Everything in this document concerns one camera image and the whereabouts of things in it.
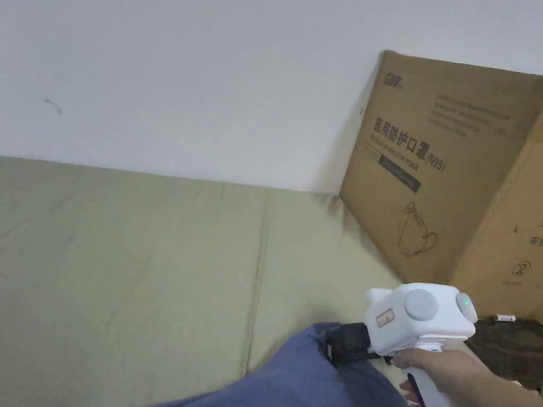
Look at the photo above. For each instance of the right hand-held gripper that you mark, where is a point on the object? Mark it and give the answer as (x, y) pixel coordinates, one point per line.
(424, 322)

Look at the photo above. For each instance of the blue garment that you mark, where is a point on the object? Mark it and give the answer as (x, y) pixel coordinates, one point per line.
(297, 377)

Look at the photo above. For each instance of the person's right forearm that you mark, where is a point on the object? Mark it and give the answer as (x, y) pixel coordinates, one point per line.
(500, 390)

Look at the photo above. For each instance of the person's right hand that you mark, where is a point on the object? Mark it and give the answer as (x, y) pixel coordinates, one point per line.
(449, 373)

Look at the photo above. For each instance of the small white tube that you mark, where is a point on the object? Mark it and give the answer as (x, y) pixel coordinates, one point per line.
(503, 317)

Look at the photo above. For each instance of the dark brown cloth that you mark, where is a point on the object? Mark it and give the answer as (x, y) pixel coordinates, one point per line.
(513, 347)

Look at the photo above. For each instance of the brown cardboard carton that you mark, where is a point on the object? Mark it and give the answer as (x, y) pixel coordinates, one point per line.
(458, 178)

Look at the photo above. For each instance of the bed with pale green sheet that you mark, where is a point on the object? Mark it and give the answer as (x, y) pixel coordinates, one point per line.
(127, 275)

